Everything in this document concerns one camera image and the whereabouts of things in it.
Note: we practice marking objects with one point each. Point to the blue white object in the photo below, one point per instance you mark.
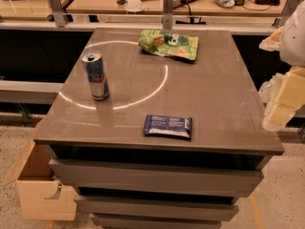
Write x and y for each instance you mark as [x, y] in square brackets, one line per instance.
[225, 3]

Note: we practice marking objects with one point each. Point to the redbull can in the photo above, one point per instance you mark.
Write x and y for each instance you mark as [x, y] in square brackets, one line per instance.
[94, 67]

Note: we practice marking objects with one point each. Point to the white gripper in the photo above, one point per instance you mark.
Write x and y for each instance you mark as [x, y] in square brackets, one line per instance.
[294, 37]

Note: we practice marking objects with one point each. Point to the middle metal bracket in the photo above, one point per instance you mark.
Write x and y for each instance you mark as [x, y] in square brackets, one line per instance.
[167, 19]

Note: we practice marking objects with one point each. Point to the left metal bracket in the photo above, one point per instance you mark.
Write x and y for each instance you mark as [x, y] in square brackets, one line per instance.
[59, 16]

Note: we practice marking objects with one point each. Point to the green snack bag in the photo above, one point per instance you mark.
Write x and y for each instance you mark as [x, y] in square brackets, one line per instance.
[163, 43]

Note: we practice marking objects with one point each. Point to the cardboard box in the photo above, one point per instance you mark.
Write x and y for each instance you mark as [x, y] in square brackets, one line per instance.
[42, 196]

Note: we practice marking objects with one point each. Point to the dark blue snack packet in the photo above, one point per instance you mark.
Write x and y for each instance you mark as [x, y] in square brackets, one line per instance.
[177, 127]

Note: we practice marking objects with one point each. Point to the metal bracket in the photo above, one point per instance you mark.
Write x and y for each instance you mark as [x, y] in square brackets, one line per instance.
[167, 19]
[288, 10]
[59, 16]

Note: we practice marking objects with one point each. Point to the right metal bracket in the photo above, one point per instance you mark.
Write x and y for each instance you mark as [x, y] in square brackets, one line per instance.
[288, 10]

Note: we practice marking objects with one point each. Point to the grey drawer cabinet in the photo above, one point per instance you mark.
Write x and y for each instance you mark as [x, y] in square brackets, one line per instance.
[129, 180]

